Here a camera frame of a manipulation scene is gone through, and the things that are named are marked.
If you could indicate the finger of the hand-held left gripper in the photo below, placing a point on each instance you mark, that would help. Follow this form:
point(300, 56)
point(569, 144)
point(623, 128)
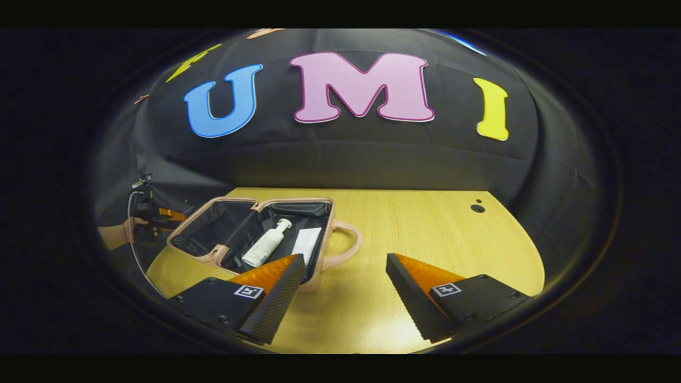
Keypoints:
point(171, 214)

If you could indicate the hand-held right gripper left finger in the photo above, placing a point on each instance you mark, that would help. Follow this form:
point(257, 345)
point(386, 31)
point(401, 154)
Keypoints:
point(276, 303)

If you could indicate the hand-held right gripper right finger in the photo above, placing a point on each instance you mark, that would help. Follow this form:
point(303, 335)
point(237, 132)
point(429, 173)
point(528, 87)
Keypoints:
point(415, 303)

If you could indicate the pink suitcase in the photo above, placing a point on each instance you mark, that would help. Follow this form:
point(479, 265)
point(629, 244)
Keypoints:
point(207, 226)

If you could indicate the white pump bottle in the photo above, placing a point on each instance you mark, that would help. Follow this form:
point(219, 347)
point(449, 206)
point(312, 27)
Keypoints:
point(263, 247)

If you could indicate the white cream tube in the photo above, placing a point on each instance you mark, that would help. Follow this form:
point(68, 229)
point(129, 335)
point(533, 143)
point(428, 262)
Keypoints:
point(307, 243)

